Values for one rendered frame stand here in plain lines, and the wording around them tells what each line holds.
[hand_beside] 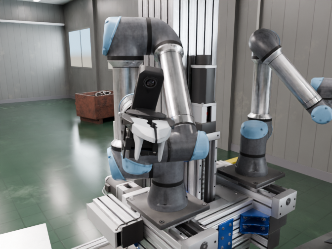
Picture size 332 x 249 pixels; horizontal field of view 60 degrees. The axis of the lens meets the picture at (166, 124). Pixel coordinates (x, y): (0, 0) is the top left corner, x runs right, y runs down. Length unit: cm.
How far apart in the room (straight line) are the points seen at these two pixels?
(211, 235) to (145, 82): 65
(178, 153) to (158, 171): 29
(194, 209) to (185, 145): 40
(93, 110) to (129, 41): 605
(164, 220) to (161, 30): 60
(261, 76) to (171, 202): 74
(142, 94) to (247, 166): 90
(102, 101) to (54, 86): 495
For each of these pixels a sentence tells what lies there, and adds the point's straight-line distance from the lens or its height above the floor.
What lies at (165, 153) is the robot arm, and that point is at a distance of 70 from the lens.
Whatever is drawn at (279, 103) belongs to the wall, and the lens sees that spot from 442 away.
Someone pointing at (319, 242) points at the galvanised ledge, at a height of 68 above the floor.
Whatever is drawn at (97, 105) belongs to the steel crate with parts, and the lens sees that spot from 688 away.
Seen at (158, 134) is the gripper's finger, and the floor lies 146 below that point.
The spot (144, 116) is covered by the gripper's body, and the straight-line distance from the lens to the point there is 49.
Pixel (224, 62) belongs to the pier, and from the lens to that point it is 489.
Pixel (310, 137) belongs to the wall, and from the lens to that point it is 426.
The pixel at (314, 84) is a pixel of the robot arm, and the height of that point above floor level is 144.
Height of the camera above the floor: 156
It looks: 13 degrees down
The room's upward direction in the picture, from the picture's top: straight up
